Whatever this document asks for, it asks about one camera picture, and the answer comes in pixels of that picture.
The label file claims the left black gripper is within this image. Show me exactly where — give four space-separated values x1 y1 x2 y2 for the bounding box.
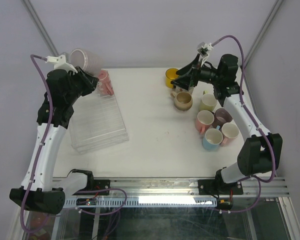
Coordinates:
65 65 99 105

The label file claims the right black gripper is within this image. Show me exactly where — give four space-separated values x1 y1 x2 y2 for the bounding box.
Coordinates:
170 53 222 92

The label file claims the lavender mug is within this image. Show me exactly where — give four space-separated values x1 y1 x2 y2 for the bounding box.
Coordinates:
70 48 104 77

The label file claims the pink patterned mug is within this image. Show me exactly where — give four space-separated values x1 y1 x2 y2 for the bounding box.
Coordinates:
97 69 114 96

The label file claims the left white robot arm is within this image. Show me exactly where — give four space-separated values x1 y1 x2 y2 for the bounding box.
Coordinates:
9 66 99 215

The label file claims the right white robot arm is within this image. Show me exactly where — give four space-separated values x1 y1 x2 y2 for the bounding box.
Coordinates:
171 54 283 194

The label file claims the clear acrylic dish rack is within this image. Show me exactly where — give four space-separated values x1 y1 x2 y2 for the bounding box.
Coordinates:
68 83 129 154

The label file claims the green-inside patterned mug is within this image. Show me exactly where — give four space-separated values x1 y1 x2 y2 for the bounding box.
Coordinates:
174 86 194 94

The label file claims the yellow glass cup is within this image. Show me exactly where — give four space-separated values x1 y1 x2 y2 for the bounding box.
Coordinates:
165 68 179 89

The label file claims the beige stoneware mug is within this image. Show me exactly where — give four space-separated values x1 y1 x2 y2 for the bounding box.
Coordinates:
170 91 193 112

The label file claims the pale yellow mug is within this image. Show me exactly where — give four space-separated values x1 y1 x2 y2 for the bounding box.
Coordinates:
199 91 218 112

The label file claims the pink mug white inside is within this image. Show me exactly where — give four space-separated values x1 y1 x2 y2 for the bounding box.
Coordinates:
195 110 215 135

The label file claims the mauve purple mug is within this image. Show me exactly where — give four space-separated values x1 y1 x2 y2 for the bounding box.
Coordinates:
212 108 233 129

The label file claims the light blue mug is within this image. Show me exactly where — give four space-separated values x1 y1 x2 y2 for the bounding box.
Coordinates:
202 126 224 151

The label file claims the light pink mug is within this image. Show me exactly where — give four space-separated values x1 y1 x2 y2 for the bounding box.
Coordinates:
220 122 240 147

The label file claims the small electronics board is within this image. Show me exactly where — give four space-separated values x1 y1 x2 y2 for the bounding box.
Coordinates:
76 198 99 206

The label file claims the black connector box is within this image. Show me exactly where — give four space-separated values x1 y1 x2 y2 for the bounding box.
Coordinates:
215 199 233 211

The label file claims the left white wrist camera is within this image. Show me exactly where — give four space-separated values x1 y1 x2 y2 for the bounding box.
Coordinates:
43 53 78 74

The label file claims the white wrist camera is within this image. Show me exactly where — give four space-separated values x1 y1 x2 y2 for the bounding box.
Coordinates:
43 53 78 74
197 42 213 66

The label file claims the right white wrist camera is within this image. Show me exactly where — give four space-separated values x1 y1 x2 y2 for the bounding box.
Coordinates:
197 42 213 66

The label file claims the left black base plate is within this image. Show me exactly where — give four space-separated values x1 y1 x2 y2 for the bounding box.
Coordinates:
72 178 111 196

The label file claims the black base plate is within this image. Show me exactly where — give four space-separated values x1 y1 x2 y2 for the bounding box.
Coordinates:
197 179 244 196
72 178 111 196

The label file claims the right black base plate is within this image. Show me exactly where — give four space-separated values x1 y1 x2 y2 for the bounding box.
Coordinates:
197 179 244 196

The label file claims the white slotted cable duct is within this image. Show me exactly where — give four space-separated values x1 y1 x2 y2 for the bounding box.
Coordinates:
63 195 217 209

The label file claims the aluminium mounting rail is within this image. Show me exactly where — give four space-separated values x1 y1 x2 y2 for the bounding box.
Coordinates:
21 176 291 200

